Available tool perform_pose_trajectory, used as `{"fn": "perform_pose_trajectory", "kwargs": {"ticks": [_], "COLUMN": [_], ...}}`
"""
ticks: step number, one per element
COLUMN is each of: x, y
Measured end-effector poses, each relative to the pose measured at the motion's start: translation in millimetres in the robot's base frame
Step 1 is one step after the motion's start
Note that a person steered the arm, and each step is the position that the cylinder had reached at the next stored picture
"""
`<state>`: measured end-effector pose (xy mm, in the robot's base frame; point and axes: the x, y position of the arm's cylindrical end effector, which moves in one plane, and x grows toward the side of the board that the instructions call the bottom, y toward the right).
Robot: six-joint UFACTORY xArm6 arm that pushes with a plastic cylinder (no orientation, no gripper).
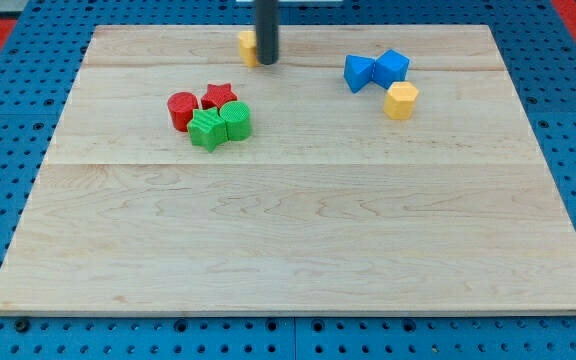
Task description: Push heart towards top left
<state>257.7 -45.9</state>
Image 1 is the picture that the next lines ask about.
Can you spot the yellow heart block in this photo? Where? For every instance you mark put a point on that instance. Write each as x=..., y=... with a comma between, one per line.
x=247, y=45

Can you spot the green cylinder block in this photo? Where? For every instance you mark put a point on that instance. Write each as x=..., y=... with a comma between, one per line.
x=236, y=115

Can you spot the wooden board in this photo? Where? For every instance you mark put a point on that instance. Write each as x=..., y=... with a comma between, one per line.
x=328, y=208

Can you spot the green star block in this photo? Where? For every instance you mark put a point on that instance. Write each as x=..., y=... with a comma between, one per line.
x=207, y=129

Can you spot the red star block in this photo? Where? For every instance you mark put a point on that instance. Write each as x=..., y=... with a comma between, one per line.
x=217, y=95

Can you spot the blue triangle block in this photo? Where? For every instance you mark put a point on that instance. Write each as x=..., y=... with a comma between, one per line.
x=358, y=71

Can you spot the red cylinder block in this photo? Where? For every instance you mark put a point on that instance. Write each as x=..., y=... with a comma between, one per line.
x=181, y=106

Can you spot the yellow hexagon block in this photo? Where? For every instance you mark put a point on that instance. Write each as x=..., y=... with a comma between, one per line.
x=400, y=100

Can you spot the blue cube block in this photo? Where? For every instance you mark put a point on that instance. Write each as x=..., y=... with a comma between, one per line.
x=390, y=67

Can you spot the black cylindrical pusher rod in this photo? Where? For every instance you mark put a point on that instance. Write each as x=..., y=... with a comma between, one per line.
x=266, y=16

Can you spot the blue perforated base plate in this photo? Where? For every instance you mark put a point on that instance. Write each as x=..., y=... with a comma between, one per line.
x=37, y=68

